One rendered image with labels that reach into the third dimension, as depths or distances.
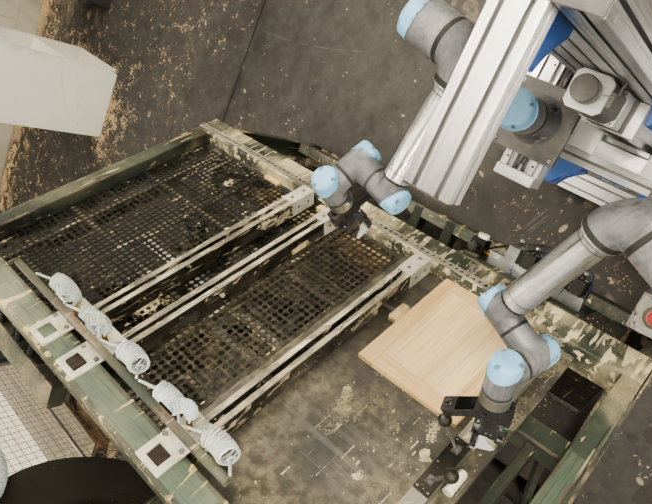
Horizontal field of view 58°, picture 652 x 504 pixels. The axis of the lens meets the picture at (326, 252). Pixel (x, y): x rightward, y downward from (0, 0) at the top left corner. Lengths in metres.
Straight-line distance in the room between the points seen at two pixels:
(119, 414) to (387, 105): 2.30
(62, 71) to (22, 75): 0.30
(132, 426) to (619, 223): 1.29
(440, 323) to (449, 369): 0.19
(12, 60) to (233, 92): 1.63
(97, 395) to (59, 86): 3.59
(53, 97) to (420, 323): 3.78
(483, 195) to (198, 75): 2.34
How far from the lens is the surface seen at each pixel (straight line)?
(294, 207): 2.42
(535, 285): 1.36
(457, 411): 1.52
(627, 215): 1.22
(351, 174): 1.56
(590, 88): 1.36
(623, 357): 2.08
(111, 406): 1.78
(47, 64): 5.02
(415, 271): 2.11
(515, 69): 0.92
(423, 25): 1.41
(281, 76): 3.92
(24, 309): 2.14
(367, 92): 3.50
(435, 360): 1.92
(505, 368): 1.35
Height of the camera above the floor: 2.87
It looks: 53 degrees down
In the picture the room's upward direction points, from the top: 93 degrees counter-clockwise
